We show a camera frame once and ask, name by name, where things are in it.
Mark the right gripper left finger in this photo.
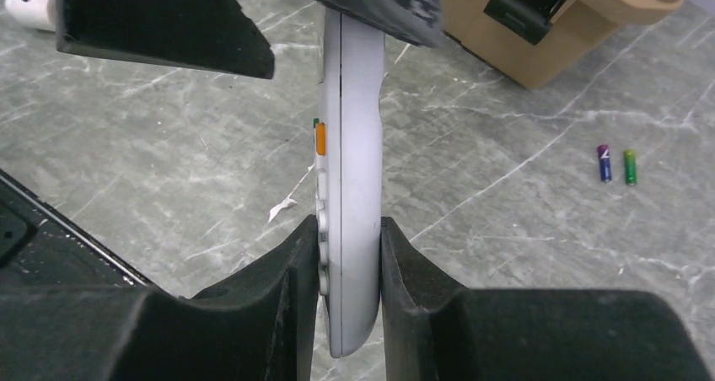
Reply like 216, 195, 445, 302
1, 216, 318, 380

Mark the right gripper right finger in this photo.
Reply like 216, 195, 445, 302
381, 217, 712, 380

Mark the white remote control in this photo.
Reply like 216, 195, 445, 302
314, 9, 385, 358

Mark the tan plastic toolbox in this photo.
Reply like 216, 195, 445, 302
441, 0, 685, 89

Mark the small white cylinder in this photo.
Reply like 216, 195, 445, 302
3, 0, 56, 32

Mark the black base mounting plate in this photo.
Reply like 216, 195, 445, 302
1, 171, 154, 287

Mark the blue AAA battery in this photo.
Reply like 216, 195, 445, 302
597, 144, 612, 182

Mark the green AAA battery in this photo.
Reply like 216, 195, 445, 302
623, 149, 637, 186

